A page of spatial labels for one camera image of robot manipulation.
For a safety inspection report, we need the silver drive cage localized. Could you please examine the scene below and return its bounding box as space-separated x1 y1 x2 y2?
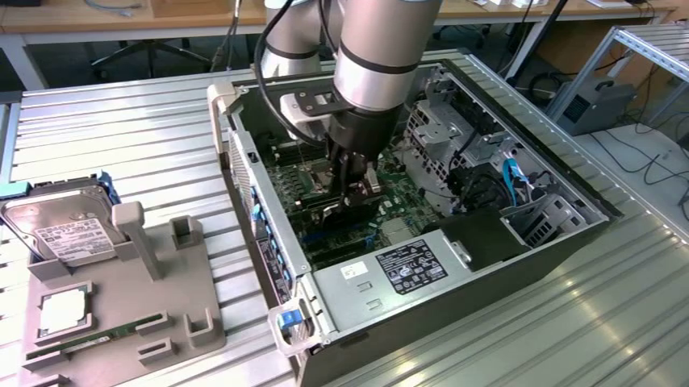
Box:
401 66 521 193

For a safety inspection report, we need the hard disk blue carrier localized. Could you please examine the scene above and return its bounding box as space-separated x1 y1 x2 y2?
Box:
0 171 124 269

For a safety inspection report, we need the green RAM stick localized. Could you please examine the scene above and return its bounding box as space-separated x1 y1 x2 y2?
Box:
302 196 338 218
26 317 163 356

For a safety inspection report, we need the silver chipset heatsink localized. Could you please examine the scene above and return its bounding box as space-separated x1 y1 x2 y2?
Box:
382 220 426 243

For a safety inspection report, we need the blue data wire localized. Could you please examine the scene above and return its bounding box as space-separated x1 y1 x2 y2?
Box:
502 156 522 207

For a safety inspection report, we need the light blue cable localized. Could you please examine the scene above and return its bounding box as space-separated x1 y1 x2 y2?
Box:
84 0 146 18

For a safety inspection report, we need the aluminium frame side table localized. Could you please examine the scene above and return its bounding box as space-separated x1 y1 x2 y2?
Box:
546 22 689 134

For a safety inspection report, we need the CPU socket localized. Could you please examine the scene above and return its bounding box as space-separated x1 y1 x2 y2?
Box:
303 160 346 193

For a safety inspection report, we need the blue case release latch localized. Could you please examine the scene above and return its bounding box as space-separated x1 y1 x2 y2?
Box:
275 309 301 331

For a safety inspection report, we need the black floor cable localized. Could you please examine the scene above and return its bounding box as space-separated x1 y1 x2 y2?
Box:
586 120 689 189

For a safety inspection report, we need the black coiled cable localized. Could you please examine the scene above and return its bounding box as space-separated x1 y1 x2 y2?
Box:
529 71 562 101

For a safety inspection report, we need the black office chair base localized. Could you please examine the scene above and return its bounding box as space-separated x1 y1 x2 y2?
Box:
430 23 492 41
88 38 213 80

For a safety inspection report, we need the black plastic shroud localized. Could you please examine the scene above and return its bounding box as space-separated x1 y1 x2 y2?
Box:
425 207 534 273

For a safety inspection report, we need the black camera cable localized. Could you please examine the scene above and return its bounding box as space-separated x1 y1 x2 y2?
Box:
253 0 338 147

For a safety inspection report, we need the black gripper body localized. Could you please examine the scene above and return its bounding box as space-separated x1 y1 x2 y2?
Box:
325 100 403 164

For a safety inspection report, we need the grey dangling cable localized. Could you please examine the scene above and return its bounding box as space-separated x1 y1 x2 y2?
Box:
211 0 242 73

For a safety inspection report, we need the wooden desk white frame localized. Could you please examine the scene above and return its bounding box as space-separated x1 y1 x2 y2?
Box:
436 0 680 41
0 0 270 92

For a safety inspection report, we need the black silver PC case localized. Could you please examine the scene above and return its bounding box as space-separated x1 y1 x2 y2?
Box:
207 58 625 387

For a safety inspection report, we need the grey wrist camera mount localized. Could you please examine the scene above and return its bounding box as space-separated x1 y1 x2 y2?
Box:
279 91 351 142

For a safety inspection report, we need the grey parts rack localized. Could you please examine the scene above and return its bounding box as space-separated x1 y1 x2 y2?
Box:
19 201 227 387

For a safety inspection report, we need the grey power supply unit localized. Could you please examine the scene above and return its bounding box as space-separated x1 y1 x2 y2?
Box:
309 237 478 338

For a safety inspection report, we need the black power wire bundle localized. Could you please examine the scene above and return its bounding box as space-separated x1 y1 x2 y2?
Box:
449 167 510 214

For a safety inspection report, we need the long black expansion slot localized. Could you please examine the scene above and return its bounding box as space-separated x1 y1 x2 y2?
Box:
307 238 373 256
314 248 375 268

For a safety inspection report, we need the silver CPU chip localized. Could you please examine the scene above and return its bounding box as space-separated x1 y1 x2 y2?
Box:
40 289 91 335

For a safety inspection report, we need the silver disk bay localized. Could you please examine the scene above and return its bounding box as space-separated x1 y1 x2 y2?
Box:
500 192 597 248

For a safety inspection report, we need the grey equipment box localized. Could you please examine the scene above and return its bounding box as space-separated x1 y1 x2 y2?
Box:
552 78 641 137

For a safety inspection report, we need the green motherboard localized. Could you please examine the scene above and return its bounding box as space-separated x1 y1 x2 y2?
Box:
266 132 448 271

